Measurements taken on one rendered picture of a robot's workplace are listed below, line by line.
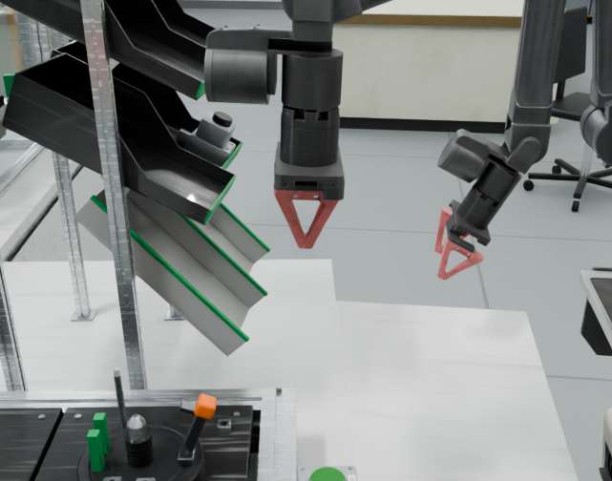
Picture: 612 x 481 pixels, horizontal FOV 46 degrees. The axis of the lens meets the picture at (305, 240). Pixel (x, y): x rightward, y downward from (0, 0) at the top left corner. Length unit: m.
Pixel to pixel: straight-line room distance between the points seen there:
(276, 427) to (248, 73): 0.47
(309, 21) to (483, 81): 4.74
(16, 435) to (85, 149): 0.36
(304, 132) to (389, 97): 4.69
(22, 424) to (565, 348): 2.31
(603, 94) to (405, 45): 4.16
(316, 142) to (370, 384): 0.58
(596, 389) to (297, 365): 1.72
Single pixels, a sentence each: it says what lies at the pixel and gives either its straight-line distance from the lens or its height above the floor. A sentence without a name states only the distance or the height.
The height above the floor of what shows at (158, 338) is 0.86.
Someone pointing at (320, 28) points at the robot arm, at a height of 1.46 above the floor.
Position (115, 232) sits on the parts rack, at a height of 1.18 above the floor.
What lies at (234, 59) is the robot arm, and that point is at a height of 1.43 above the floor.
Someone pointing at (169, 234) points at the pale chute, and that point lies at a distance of 1.09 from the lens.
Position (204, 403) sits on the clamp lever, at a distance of 0.80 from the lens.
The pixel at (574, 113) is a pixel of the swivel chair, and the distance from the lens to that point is 4.19.
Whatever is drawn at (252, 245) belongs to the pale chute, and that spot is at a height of 1.03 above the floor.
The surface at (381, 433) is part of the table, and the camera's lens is 1.09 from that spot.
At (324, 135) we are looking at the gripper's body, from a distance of 0.69.
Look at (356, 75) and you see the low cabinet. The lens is 5.33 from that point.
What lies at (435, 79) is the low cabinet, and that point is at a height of 0.39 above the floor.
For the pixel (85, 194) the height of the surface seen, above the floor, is 0.72.
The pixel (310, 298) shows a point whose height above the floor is 0.86.
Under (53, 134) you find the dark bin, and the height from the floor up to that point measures 1.30.
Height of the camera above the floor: 1.56
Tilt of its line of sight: 25 degrees down
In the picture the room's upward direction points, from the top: straight up
